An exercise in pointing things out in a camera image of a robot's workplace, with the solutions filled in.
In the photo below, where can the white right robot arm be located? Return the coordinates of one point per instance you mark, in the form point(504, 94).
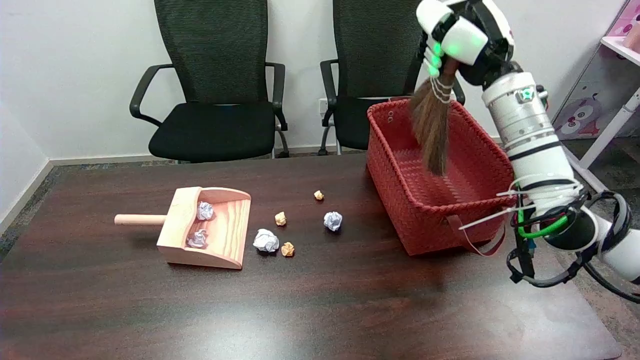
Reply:
point(530, 130)

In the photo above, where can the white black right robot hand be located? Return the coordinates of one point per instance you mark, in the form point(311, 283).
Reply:
point(470, 40)

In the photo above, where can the tiny orange crumpled paper ball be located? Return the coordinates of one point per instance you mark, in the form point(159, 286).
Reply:
point(319, 195)

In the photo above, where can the brown straw hand broom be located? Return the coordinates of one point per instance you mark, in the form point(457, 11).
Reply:
point(432, 130)

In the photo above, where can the black mesh office chair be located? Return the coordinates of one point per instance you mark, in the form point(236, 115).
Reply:
point(370, 50)
point(215, 130)

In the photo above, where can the white desk leg frame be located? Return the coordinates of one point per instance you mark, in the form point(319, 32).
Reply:
point(607, 135)

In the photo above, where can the white wall socket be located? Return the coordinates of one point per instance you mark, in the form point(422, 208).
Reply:
point(323, 107)

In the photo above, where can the wooden dustpan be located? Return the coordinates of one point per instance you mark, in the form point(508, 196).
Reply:
point(225, 235)

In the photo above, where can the pink cylindrical container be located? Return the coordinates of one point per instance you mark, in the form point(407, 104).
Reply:
point(632, 37)

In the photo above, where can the pink owl print shelf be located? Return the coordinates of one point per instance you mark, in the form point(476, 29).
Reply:
point(585, 115)

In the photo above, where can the white zip tie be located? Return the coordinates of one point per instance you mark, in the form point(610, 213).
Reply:
point(490, 218)

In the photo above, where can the red woven basket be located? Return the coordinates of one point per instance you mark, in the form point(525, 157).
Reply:
point(400, 200)

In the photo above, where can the large white paper ball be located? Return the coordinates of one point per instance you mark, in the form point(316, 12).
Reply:
point(266, 240)

